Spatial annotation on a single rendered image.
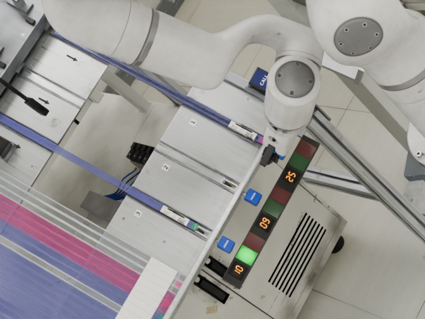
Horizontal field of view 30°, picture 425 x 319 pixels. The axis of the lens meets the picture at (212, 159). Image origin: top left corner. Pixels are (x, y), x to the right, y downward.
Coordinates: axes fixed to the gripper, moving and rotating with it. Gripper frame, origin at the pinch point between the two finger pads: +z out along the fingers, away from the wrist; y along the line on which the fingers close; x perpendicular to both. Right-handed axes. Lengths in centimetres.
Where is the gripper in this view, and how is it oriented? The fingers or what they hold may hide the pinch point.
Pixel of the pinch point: (281, 137)
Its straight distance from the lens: 152.7
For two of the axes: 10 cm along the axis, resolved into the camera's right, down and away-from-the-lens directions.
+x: -8.7, -4.7, 1.5
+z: 0.2, 2.6, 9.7
